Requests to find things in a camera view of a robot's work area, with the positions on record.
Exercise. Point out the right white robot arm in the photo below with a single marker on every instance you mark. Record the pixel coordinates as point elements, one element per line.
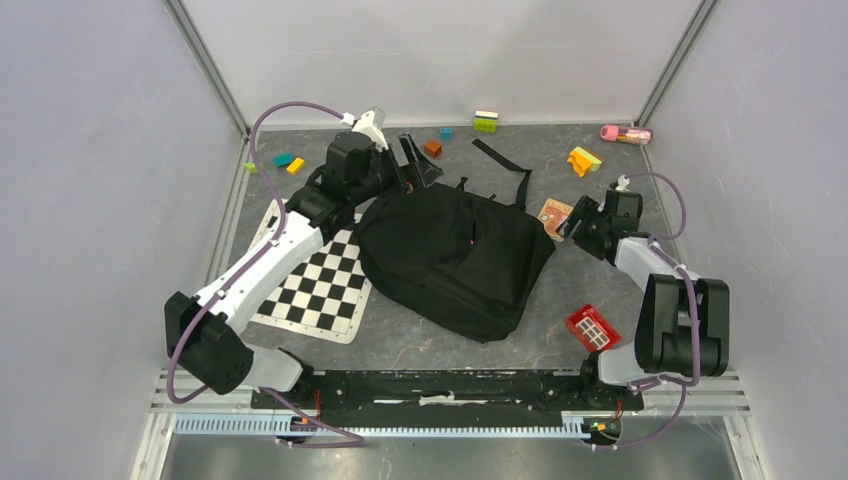
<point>683,329</point>

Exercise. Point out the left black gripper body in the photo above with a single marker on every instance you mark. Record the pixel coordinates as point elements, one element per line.
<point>389,178</point>

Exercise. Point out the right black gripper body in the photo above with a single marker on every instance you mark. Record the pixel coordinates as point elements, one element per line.
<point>586,234</point>

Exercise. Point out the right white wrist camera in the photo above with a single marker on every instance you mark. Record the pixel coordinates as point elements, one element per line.
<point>620,184</point>

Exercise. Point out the small orange spiral notebook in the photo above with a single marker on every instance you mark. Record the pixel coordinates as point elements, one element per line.
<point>553,215</point>

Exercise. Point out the pink capped marker tube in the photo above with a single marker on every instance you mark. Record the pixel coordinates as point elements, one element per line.
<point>626,134</point>

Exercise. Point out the brown orange cube block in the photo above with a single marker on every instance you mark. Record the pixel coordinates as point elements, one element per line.
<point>433,148</point>

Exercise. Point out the black white chessboard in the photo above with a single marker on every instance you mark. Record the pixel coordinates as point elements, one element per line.
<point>324,297</point>

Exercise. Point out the red window toy brick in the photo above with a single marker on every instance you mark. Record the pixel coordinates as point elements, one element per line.
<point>591,329</point>

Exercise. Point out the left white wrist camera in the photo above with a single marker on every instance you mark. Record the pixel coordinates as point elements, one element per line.
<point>369,123</point>

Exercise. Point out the teal block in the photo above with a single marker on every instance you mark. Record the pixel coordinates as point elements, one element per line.
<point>283,160</point>

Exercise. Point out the orange green block stack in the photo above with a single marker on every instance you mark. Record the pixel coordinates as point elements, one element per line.
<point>583,161</point>

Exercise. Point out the yellow orange block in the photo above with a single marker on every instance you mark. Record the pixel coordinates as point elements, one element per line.
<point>295,166</point>

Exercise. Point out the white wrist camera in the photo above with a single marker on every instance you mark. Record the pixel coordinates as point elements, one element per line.
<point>369,123</point>
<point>620,184</point>

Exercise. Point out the black student backpack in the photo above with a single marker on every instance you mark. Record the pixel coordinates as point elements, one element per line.
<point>462,261</point>

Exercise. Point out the green white block stack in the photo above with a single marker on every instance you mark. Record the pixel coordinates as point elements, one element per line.
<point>485,121</point>

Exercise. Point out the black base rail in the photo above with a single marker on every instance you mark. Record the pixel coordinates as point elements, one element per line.
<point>450,403</point>

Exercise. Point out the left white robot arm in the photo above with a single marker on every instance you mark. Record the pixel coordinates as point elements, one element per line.
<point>203,331</point>

